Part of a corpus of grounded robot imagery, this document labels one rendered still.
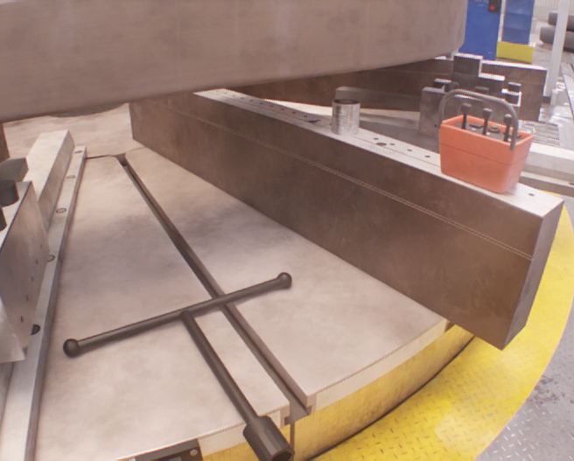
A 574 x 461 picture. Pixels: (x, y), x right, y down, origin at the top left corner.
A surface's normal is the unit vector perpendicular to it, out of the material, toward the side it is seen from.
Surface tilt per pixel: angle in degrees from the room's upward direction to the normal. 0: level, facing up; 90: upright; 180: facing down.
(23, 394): 0
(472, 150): 97
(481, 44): 90
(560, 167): 71
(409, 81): 90
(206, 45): 90
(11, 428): 0
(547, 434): 0
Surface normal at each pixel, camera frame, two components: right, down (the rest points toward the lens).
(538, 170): -0.47, 0.43
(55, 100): 0.37, 0.45
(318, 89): -0.09, 0.48
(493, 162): -0.73, 0.43
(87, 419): 0.00, -0.88
